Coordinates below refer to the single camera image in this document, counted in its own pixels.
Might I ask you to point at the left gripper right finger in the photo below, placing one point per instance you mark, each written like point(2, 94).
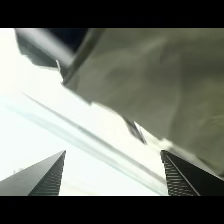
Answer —
point(190, 181)

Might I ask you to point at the dark olive garment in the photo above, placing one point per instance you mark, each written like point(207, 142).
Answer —
point(160, 83)

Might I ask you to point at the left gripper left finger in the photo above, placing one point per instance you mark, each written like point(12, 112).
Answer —
point(36, 181)

